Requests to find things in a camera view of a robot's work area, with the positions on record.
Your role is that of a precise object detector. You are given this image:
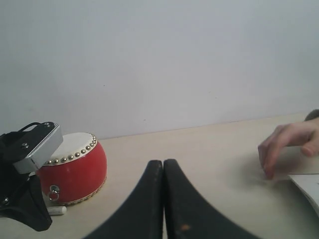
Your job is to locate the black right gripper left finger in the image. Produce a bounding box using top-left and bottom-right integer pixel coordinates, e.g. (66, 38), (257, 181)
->
(86, 160), (162, 239)

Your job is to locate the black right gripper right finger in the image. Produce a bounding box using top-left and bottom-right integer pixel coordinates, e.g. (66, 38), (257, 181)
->
(163, 159), (255, 239)

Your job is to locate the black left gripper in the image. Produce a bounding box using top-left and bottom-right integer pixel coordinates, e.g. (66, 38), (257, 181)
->
(0, 122), (52, 232)

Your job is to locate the white drumstick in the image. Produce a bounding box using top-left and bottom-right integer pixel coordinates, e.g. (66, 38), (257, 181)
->
(47, 206), (67, 216)

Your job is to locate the small red drum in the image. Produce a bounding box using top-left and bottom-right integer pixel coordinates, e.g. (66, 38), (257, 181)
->
(36, 132), (107, 205)

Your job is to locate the person's bare hand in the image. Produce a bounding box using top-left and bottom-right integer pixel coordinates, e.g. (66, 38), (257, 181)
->
(258, 118), (319, 179)

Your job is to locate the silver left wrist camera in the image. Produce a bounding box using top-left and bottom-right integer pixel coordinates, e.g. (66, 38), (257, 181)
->
(13, 121), (63, 174)

